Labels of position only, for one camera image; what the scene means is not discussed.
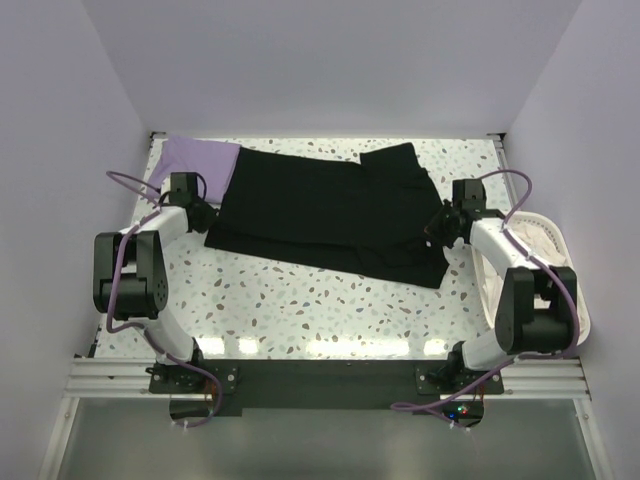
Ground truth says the white red print t shirt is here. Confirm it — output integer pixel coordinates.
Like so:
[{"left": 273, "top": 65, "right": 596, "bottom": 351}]
[{"left": 472, "top": 217, "right": 570, "bottom": 328}]

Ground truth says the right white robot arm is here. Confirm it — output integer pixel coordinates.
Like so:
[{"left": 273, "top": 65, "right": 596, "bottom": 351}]
[{"left": 425, "top": 179, "right": 580, "bottom": 393}]

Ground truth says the aluminium frame rail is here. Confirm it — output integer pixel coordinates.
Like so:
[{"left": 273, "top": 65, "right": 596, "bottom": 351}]
[{"left": 63, "top": 358, "right": 591, "bottom": 400}]

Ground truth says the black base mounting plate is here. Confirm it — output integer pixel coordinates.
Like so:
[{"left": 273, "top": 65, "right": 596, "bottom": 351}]
[{"left": 146, "top": 359, "right": 505, "bottom": 422}]

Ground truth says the black t shirt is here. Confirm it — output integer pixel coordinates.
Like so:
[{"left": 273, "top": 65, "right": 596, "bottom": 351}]
[{"left": 204, "top": 143, "right": 449, "bottom": 289}]

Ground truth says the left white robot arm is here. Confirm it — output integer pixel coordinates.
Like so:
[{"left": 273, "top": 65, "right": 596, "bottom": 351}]
[{"left": 93, "top": 172, "right": 218, "bottom": 392}]

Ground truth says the white laundry basket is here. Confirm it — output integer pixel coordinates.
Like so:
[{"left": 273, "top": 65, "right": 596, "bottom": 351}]
[{"left": 472, "top": 210, "right": 593, "bottom": 351}]

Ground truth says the folded purple t shirt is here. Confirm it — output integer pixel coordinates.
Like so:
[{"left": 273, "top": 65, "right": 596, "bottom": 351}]
[{"left": 148, "top": 136, "right": 241, "bottom": 204}]

